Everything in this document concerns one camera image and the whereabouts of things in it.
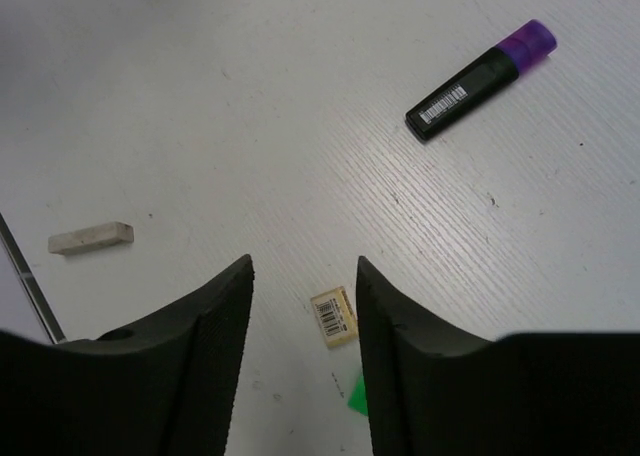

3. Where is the small beige eraser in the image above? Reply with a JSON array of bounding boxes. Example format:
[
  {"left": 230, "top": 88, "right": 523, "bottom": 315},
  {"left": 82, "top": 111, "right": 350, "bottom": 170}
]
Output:
[{"left": 310, "top": 286, "right": 359, "bottom": 349}]

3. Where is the purple cap highlighter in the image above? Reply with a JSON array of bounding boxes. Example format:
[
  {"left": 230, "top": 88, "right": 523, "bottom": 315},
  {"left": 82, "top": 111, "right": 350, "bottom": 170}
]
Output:
[{"left": 405, "top": 20, "right": 557, "bottom": 142}]

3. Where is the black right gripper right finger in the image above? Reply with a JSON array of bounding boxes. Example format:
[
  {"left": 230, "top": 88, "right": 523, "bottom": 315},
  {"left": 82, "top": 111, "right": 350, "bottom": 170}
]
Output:
[{"left": 356, "top": 258, "right": 639, "bottom": 455}]

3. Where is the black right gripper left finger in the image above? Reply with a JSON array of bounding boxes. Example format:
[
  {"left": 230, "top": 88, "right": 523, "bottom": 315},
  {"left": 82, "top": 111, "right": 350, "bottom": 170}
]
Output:
[{"left": 1, "top": 256, "right": 254, "bottom": 455}]

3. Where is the green cap highlighter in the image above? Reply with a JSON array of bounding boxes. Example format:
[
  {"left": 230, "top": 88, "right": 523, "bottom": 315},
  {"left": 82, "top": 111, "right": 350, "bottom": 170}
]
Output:
[{"left": 347, "top": 372, "right": 368, "bottom": 417}]

